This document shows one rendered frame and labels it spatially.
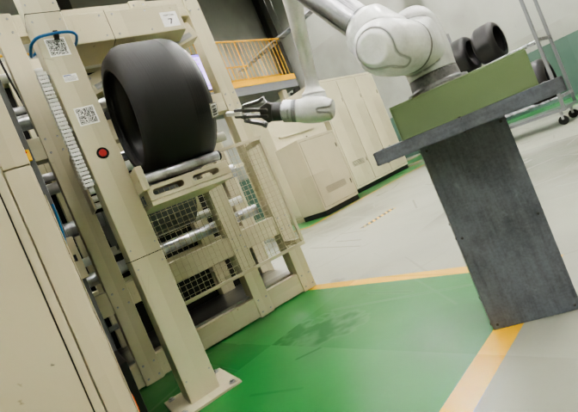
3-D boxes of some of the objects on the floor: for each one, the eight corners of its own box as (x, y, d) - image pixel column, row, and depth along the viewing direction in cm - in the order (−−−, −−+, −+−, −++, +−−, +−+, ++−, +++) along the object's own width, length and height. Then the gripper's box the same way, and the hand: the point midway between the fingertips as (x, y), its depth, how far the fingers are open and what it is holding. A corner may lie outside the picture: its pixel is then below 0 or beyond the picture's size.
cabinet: (328, 215, 628) (296, 139, 625) (304, 223, 669) (274, 151, 666) (360, 198, 688) (332, 128, 685) (337, 205, 729) (310, 140, 726)
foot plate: (181, 423, 152) (178, 418, 152) (164, 404, 175) (162, 400, 175) (242, 382, 166) (240, 377, 166) (219, 369, 189) (218, 365, 189)
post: (193, 408, 161) (-65, -194, 156) (183, 399, 173) (-57, -162, 167) (222, 388, 168) (-25, -190, 162) (212, 381, 179) (-19, -159, 174)
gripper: (279, 97, 160) (220, 101, 165) (282, 130, 166) (225, 132, 171) (282, 93, 167) (226, 95, 171) (285, 124, 172) (231, 126, 177)
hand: (234, 113), depth 170 cm, fingers closed
